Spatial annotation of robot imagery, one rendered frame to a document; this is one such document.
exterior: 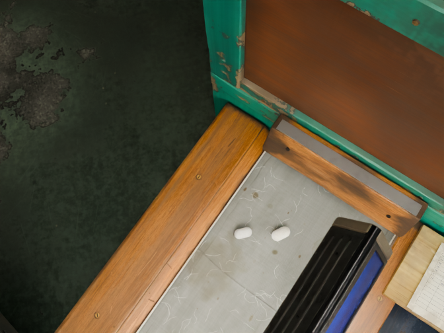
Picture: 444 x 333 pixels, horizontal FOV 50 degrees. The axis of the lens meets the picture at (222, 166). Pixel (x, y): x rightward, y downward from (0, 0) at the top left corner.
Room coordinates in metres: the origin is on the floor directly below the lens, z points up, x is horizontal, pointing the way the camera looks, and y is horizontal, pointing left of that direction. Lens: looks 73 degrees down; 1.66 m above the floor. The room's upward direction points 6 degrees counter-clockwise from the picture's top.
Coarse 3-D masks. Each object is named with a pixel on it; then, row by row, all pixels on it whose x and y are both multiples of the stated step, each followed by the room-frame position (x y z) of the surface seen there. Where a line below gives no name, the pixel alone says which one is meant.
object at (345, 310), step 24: (336, 240) 0.07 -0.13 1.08; (360, 240) 0.06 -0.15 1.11; (384, 240) 0.06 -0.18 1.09; (312, 264) 0.05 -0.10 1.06; (336, 264) 0.04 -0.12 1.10; (360, 264) 0.04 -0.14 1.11; (384, 264) 0.04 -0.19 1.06; (312, 288) 0.02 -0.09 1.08; (336, 288) 0.01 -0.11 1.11; (360, 288) 0.01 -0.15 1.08; (288, 312) -0.01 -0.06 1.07; (312, 312) -0.01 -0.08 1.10; (336, 312) -0.01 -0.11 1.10
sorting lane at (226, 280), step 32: (256, 192) 0.22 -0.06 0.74; (288, 192) 0.21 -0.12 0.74; (320, 192) 0.21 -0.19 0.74; (224, 224) 0.16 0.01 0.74; (256, 224) 0.16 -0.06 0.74; (288, 224) 0.15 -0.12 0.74; (320, 224) 0.14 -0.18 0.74; (192, 256) 0.11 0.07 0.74; (224, 256) 0.10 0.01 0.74; (256, 256) 0.10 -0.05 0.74; (288, 256) 0.09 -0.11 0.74; (192, 288) 0.05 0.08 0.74; (224, 288) 0.04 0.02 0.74; (256, 288) 0.04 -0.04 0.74; (288, 288) 0.03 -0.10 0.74; (160, 320) 0.00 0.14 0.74; (192, 320) -0.01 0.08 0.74; (224, 320) -0.01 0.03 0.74; (256, 320) -0.02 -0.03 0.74
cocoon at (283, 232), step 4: (280, 228) 0.14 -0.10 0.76; (284, 228) 0.14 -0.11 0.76; (288, 228) 0.14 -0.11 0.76; (276, 232) 0.14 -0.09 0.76; (280, 232) 0.13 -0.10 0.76; (284, 232) 0.13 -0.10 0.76; (288, 232) 0.13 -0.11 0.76; (272, 236) 0.13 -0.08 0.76; (276, 236) 0.13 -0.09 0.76; (280, 236) 0.13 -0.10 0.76; (284, 236) 0.13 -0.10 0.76; (276, 240) 0.12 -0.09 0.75
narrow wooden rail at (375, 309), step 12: (396, 240) 0.10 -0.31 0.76; (408, 240) 0.09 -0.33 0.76; (396, 252) 0.07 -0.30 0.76; (396, 264) 0.05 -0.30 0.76; (384, 276) 0.03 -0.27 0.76; (372, 288) 0.02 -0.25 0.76; (384, 288) 0.01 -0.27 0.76; (372, 300) 0.00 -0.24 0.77; (384, 300) -0.01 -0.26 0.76; (360, 312) -0.02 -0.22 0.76; (372, 312) -0.02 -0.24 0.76; (384, 312) -0.03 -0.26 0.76; (360, 324) -0.04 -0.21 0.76; (372, 324) -0.05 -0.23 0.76
